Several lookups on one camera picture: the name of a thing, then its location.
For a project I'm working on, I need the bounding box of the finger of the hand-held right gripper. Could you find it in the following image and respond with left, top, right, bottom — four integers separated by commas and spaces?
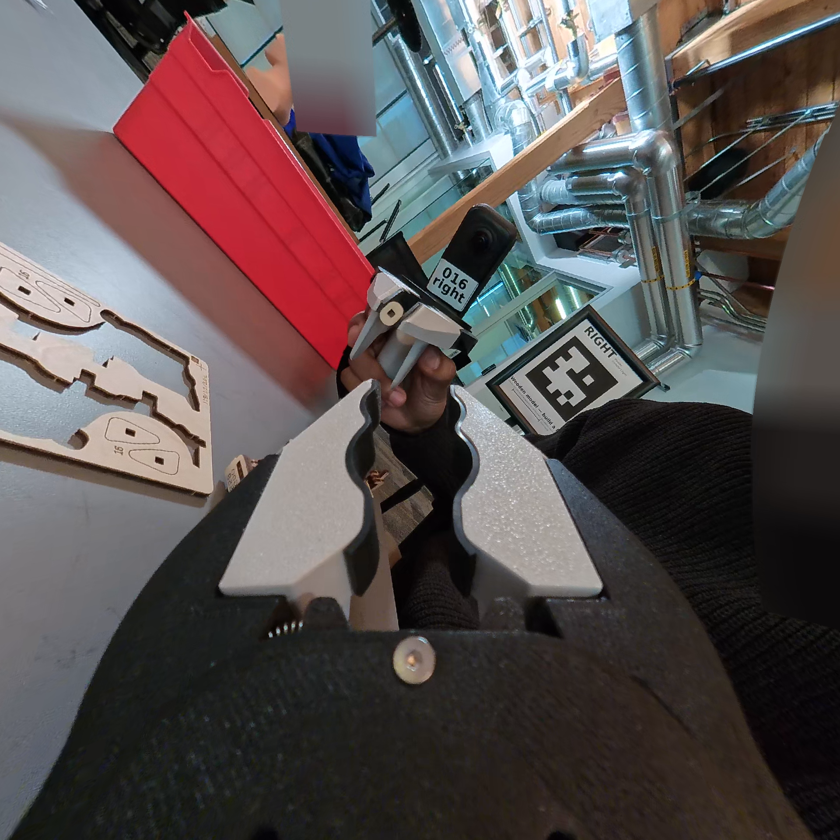
379, 306, 462, 389
348, 272, 414, 362

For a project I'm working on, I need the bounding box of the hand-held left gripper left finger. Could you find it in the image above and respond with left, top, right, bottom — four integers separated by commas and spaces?
217, 378, 383, 599

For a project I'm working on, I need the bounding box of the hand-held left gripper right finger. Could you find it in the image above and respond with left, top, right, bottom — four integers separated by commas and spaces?
451, 386, 605, 602

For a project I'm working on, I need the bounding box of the laser-cut plywood sheet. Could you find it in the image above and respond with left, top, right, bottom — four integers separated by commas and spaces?
0, 241, 215, 497

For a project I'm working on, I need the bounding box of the person's right forearm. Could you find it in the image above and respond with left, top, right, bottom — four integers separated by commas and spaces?
387, 397, 840, 840

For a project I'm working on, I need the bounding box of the person's right hand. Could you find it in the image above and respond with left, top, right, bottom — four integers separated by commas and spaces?
340, 310, 458, 435

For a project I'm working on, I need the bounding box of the wooden beam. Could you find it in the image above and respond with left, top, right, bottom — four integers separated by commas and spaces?
407, 75, 627, 266

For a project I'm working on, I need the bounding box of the framed marker sign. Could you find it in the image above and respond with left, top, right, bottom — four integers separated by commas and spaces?
486, 304, 662, 437

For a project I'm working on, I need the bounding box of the red plastic bin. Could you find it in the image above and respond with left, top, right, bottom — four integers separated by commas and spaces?
113, 12, 376, 370

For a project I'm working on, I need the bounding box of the cluster of silver pipes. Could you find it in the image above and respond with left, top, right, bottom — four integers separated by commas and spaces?
518, 0, 840, 368

